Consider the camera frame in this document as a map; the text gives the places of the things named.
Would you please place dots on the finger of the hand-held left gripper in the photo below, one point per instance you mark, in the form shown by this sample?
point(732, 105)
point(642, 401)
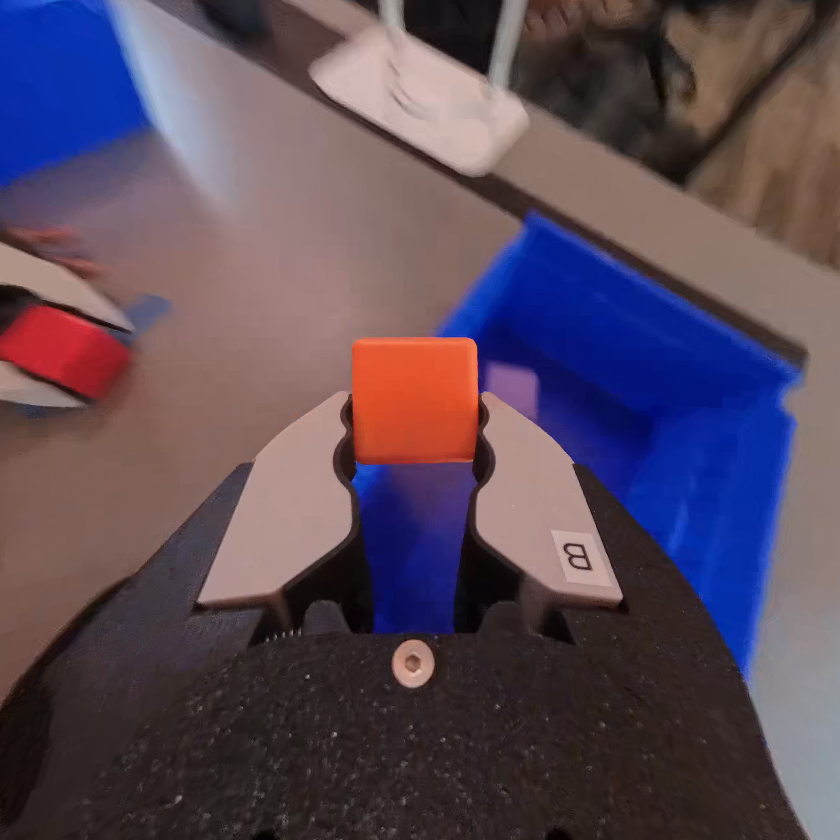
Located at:
point(33, 387)
point(53, 282)

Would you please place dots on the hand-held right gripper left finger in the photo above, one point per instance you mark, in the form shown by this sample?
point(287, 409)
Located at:
point(278, 519)

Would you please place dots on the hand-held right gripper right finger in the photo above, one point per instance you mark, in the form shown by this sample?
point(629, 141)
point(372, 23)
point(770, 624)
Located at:
point(532, 512)

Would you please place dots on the red foam cube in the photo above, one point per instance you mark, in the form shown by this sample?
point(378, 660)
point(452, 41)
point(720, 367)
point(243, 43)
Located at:
point(59, 352)

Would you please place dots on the purple foam cube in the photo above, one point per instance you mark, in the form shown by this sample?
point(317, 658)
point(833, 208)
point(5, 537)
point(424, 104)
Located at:
point(515, 391)

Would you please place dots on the orange foam cube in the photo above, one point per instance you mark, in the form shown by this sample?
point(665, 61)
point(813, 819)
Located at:
point(415, 400)

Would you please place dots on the blue plastic bin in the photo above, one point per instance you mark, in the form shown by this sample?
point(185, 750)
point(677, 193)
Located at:
point(59, 79)
point(683, 433)

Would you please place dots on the blue tape strip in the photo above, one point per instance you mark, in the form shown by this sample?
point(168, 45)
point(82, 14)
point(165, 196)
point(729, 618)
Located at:
point(151, 313)

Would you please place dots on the white stand base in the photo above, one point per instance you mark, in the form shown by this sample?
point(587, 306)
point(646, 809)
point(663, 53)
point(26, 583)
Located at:
point(420, 99)

